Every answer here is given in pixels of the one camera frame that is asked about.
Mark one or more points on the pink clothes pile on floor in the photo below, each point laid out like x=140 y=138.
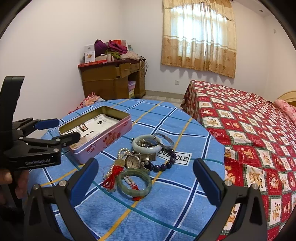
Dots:
x=89 y=100

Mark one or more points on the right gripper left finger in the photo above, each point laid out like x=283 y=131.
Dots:
x=40 y=222

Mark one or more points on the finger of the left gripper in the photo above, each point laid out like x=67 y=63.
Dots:
x=68 y=139
x=46 y=124

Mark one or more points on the dark green jade bangle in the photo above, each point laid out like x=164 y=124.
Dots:
x=128 y=186

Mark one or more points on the beige patterned window curtain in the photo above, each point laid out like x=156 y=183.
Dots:
x=200 y=35

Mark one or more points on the blue plaid tablecloth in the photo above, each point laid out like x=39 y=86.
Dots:
x=161 y=201

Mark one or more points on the purple clothes pile on desk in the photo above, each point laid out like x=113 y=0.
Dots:
x=111 y=47

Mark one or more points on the silver wrist watch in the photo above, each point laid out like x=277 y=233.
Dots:
x=138 y=161

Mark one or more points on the silver metal bangle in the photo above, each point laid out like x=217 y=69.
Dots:
x=164 y=141

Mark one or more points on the red patchwork bed quilt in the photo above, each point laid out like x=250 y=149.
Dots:
x=259 y=141

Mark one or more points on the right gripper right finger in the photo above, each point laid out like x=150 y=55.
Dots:
x=250 y=221

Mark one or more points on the white product box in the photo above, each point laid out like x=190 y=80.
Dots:
x=89 y=53

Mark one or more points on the purple storage box in desk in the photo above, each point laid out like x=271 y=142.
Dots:
x=131 y=85

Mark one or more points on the brown wooden desk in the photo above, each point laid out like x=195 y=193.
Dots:
x=110 y=80

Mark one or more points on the cream wooden headboard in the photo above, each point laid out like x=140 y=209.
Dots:
x=289 y=97

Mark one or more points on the pale white jade bangle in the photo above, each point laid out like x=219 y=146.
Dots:
x=145 y=144

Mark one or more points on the pink pillow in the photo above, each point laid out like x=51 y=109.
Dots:
x=286 y=108

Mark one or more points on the red tassel charm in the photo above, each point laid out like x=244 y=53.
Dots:
x=110 y=178

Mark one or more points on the pink metal tin box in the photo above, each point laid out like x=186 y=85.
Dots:
x=102 y=141

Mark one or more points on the long red flat box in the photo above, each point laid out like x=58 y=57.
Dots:
x=92 y=63

